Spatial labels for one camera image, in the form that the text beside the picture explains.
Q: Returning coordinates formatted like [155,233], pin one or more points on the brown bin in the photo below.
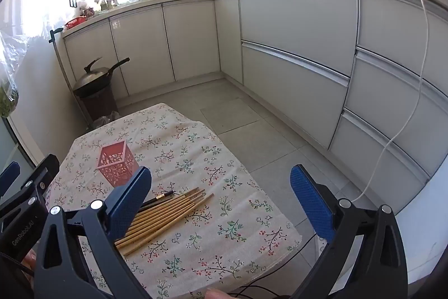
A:
[99,104]

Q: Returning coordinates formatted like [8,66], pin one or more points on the person's left hand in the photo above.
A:
[29,255]

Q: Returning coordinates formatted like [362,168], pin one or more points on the bundle of bamboo chopsticks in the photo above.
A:
[168,218]

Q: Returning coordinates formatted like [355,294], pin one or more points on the black wok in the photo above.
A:
[92,83]

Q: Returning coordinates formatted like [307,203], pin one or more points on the person's right hand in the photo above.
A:
[217,294]

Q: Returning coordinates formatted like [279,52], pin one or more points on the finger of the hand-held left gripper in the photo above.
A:
[45,169]
[9,174]

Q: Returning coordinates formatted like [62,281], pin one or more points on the dark wok lid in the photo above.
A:
[91,73]

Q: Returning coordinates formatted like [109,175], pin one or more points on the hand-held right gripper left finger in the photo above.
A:
[129,194]

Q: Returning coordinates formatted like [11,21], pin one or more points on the black chopstick with gold tips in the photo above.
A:
[164,195]

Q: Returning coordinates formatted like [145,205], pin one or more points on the floral tablecloth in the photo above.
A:
[210,152]

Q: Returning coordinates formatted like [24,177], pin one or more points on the crumpled clear plastic bag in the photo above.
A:
[105,119]

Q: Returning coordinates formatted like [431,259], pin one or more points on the red plastic basket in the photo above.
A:
[75,23]

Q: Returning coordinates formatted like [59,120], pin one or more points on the plastic bag of greens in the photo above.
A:
[8,74]

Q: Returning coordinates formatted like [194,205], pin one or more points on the white kitchen cabinets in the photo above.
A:
[297,22]

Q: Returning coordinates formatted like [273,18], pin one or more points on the row of small bottles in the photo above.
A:
[105,3]

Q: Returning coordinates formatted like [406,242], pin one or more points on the black wall hook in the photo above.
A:
[73,3]

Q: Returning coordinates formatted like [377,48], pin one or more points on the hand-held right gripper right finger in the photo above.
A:
[311,204]

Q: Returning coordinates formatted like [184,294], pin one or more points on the pink perforated utensil holder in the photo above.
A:
[115,162]

